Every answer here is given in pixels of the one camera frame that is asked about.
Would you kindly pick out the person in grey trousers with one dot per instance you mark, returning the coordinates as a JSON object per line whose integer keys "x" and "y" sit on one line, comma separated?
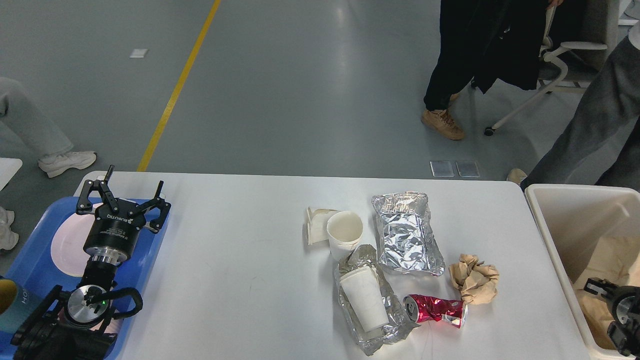
{"x": 610, "y": 102}

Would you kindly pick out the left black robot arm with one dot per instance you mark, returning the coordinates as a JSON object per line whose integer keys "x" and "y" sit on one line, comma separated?
{"x": 96, "y": 290}

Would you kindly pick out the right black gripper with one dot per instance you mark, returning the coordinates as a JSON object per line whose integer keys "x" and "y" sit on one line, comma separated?
{"x": 625, "y": 332}

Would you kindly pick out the crumpled brown paper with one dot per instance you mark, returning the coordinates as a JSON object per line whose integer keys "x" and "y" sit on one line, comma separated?
{"x": 476, "y": 282}

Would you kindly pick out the beige plastic bin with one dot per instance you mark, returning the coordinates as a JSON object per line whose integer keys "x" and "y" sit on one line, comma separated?
{"x": 571, "y": 220}

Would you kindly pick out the large aluminium foil sheet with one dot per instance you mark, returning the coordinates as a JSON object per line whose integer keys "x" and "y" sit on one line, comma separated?
{"x": 406, "y": 241}

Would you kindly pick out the crushed red soda can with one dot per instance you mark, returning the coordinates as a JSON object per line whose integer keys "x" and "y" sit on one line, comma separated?
{"x": 423, "y": 308}

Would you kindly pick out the lying white paper cup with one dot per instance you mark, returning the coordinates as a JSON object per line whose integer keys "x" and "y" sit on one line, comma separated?
{"x": 362, "y": 289}

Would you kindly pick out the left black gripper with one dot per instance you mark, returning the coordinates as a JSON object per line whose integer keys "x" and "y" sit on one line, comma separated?
{"x": 115, "y": 235}

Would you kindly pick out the white table corner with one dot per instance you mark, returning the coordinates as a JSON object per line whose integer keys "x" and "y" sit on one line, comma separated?
{"x": 8, "y": 169}

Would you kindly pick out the crumpled foil under cup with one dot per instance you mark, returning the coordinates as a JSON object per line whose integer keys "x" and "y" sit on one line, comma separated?
{"x": 399, "y": 325}

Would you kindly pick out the person in light jeans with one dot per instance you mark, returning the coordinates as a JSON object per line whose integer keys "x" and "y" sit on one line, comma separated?
{"x": 39, "y": 133}

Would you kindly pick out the pink ribbed mug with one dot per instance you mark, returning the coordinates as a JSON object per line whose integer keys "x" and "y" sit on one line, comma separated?
{"x": 88, "y": 326}

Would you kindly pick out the person in black clothes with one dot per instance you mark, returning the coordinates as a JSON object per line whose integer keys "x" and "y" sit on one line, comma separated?
{"x": 482, "y": 41}

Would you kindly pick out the brown paper bag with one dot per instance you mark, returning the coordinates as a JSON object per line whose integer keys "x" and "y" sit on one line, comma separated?
{"x": 597, "y": 316}
{"x": 615, "y": 259}

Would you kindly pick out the metal floor plate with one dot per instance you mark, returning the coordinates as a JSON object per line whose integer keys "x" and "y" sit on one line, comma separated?
{"x": 449, "y": 169}

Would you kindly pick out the upright white paper cup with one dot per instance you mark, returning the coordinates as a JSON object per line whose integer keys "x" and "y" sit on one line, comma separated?
{"x": 345, "y": 230}

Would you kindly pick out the white office chair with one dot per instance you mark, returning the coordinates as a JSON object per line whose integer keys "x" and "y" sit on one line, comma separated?
{"x": 560, "y": 70}

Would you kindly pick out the teal mug yellow inside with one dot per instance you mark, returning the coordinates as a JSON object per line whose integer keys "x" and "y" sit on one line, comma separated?
{"x": 16, "y": 305}

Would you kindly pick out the crushed white paper cup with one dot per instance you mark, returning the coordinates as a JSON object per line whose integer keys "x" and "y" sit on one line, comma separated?
{"x": 316, "y": 224}

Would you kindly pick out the pink plate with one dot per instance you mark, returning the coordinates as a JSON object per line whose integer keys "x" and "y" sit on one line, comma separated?
{"x": 66, "y": 248}

